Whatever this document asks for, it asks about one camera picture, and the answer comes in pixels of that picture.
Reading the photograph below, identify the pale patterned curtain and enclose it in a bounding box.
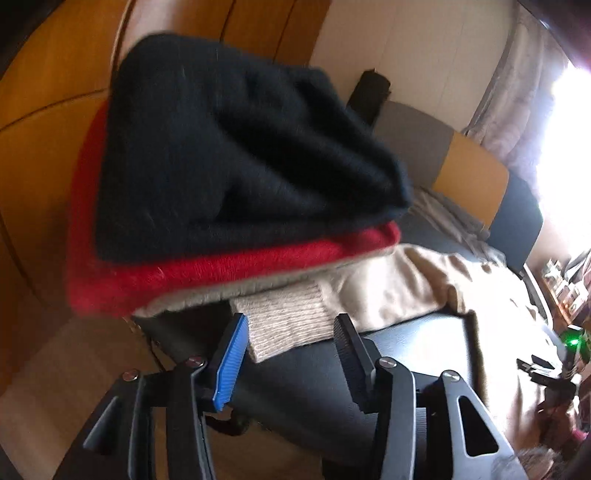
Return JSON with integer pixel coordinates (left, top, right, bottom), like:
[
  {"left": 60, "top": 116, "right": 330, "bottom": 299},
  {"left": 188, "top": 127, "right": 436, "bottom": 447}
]
[{"left": 464, "top": 4, "right": 561, "bottom": 183}]

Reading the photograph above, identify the grey crumpled cloth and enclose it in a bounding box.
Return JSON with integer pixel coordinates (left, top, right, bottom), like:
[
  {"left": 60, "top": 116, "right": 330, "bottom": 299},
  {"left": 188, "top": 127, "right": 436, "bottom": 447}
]
[{"left": 409, "top": 186, "right": 492, "bottom": 243}]

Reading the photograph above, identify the folded beige sweater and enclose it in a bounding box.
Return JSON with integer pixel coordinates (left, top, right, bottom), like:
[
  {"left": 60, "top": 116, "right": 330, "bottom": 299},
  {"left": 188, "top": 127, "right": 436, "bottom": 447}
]
[{"left": 131, "top": 244, "right": 398, "bottom": 319}]

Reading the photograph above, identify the cluttered shelf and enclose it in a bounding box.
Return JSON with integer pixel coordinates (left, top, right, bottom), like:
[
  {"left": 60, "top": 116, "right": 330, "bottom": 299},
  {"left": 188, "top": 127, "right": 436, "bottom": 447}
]
[{"left": 538, "top": 251, "right": 591, "bottom": 324}]

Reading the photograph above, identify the black cloth roll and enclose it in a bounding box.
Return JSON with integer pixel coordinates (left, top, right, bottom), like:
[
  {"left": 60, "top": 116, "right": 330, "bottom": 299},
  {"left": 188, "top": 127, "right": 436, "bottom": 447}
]
[{"left": 349, "top": 68, "right": 392, "bottom": 123}]

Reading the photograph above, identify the beige knit sweater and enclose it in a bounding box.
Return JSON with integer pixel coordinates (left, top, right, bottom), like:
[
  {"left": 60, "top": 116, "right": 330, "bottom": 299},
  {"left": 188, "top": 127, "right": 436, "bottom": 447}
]
[{"left": 229, "top": 244, "right": 578, "bottom": 444}]

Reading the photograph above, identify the folded black sweater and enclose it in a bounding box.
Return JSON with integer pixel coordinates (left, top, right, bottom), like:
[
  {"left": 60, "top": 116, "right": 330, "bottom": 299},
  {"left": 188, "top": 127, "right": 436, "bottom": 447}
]
[{"left": 93, "top": 32, "right": 413, "bottom": 261}]

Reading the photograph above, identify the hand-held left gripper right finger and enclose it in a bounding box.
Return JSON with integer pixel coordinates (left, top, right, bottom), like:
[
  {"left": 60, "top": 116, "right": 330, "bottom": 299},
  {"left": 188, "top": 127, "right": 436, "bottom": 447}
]
[{"left": 332, "top": 313, "right": 529, "bottom": 480}]

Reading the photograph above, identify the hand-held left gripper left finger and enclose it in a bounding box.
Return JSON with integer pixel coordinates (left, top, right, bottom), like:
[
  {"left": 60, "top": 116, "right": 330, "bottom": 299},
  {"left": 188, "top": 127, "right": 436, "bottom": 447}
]
[{"left": 53, "top": 312, "right": 250, "bottom": 480}]

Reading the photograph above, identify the folded red sweater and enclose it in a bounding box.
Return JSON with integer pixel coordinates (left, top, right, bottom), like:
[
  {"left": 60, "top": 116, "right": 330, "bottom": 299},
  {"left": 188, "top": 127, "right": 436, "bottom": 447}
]
[{"left": 65, "top": 99, "right": 402, "bottom": 317}]

